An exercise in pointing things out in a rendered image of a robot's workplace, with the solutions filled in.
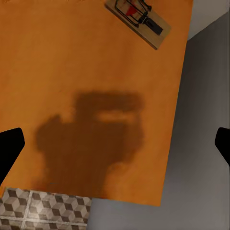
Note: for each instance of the cabinet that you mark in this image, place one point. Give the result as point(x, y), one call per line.
point(96, 103)

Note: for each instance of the mousetrap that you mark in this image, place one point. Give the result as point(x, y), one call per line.
point(142, 19)

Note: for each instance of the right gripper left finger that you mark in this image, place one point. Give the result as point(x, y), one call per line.
point(11, 144)

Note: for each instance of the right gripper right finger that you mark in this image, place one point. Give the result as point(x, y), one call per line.
point(222, 142)

